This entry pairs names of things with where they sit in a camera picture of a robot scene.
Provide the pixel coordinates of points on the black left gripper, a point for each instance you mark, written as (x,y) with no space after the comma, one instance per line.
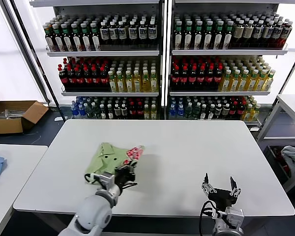
(124,177)

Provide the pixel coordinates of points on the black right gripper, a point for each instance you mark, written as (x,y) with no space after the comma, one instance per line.
(221,197)

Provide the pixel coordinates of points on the light green polo shirt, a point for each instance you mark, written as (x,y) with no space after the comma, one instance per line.
(105,162)

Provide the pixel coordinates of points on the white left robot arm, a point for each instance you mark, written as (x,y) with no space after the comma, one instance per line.
(93,214)

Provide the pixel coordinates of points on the yellow drink bottle green label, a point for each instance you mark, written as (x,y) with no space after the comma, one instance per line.
(252,83)
(121,83)
(147,113)
(225,83)
(269,82)
(247,113)
(129,83)
(137,83)
(260,83)
(234,83)
(112,83)
(243,83)
(256,112)
(154,83)
(154,113)
(146,83)

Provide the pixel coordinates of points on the white-capped dark bottle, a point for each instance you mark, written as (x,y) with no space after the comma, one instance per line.
(218,111)
(124,111)
(226,111)
(110,113)
(102,113)
(211,113)
(117,111)
(203,113)

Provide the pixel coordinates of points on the red-capped cola bottle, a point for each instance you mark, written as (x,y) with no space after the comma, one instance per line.
(80,79)
(210,78)
(88,79)
(104,79)
(184,78)
(218,78)
(72,79)
(140,111)
(175,78)
(241,110)
(64,79)
(192,78)
(233,110)
(201,78)
(96,79)

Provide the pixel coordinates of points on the red object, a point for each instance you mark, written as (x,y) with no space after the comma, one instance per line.
(277,154)

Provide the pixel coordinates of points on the blue drink bottle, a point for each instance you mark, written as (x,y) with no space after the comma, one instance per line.
(75,111)
(82,113)
(180,112)
(172,112)

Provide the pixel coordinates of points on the small white paper scrap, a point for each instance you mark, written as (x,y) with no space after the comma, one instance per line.
(58,118)

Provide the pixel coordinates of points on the grey framed side table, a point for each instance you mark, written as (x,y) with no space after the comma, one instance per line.
(292,103)

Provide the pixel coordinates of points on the white side table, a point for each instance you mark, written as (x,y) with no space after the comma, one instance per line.
(17,172)

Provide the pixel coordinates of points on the clear plastic packaging bundle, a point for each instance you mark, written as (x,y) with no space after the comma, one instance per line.
(13,113)

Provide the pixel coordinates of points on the open cardboard box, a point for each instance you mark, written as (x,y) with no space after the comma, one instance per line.
(5,126)

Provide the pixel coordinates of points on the green-capped dark drink bottle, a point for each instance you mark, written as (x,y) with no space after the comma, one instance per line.
(208,37)
(188,37)
(218,37)
(67,40)
(96,40)
(50,40)
(58,40)
(178,37)
(76,40)
(86,40)
(198,37)
(228,37)

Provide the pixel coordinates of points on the dark bottle with blue label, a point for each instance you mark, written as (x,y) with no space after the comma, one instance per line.
(142,33)
(123,33)
(268,32)
(104,33)
(276,33)
(258,32)
(113,33)
(152,33)
(133,33)

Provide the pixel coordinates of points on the dark bottle with beige label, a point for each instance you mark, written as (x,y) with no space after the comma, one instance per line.
(248,32)
(239,32)

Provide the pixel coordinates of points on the red tea bottle white label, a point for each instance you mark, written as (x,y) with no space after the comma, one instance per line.
(286,33)

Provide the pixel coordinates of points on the white metal shelf rack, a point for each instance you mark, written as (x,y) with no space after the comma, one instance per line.
(88,10)
(211,8)

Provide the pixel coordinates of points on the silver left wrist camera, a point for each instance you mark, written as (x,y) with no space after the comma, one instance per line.
(106,180)

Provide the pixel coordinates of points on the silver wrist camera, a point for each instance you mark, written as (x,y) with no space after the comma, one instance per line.
(234,217)
(106,180)

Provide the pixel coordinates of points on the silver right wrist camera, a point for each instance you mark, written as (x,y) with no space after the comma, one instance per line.
(234,217)

